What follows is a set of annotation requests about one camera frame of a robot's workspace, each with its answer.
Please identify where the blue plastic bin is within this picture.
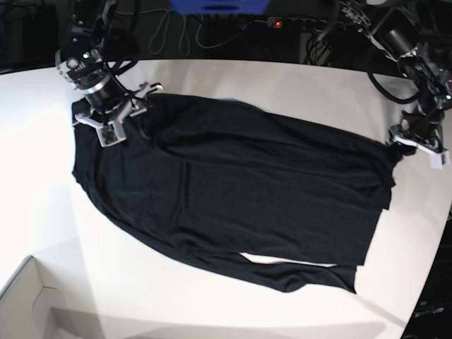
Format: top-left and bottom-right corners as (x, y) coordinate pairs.
(170, 0), (270, 15)

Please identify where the black power strip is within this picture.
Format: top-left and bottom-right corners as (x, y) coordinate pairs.
(263, 16), (328, 32)

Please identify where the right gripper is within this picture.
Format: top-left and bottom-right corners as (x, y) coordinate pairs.
(72, 81), (163, 136)

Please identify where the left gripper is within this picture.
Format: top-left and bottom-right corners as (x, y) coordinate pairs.
(386, 111), (448, 156)

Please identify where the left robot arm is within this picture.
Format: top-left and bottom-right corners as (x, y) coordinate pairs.
(318, 1), (451, 165)

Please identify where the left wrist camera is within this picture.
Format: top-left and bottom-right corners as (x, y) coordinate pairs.
(429, 150), (451, 170)

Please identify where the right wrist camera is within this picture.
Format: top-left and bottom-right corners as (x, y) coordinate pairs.
(96, 125), (126, 148)

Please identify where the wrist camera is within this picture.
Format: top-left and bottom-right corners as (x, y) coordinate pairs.
(429, 150), (451, 170)
(96, 125), (126, 148)

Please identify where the white cardboard box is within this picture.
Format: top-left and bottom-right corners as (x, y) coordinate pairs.
(1, 256), (66, 339)

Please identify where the grey looped cable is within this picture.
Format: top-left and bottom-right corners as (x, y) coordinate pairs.
(148, 13), (248, 56)

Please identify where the dark navy t-shirt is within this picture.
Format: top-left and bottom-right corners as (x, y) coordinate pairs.
(73, 95), (403, 292)

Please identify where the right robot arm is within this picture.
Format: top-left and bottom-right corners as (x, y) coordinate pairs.
(55, 1), (152, 144)

